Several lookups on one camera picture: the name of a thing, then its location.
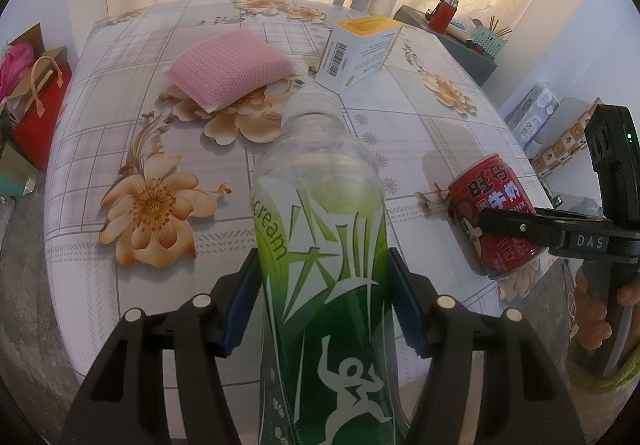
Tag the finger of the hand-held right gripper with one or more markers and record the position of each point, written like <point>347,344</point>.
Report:
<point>525,229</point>

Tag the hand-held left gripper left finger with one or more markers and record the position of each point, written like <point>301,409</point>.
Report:
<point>240,315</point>

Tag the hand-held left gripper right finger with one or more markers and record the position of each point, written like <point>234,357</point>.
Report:
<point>406,307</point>

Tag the red drink can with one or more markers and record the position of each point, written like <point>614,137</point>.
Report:
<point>492,195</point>

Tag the green plastic bottle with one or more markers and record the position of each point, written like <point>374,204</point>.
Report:
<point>325,275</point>

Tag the white and yellow carton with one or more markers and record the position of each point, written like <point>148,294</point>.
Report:
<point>360,52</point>

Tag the pink sponge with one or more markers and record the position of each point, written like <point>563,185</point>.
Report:
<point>225,65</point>

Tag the person's right hand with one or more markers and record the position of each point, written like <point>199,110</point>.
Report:
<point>590,320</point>

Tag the patterned paper roll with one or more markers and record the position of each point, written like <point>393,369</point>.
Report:
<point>565,145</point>

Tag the pack of tissue rolls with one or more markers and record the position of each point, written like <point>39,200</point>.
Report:
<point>532,115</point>

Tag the floral tablecloth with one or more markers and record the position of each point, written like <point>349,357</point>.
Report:
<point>150,235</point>

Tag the grey cabinet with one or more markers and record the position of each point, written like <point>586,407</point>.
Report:
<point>470,65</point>

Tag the teal perforated holder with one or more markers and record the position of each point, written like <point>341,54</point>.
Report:
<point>490,42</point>

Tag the wooden sticks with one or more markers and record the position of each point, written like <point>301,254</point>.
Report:
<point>500,26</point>

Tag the red thermos flask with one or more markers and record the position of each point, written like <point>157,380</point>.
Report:
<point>444,15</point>

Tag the teal box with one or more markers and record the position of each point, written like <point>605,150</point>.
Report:
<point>15,175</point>

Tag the red gift bag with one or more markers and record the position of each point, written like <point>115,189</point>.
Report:
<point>40,125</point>

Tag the pink plastic bag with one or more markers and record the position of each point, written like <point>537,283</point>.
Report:
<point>12,70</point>

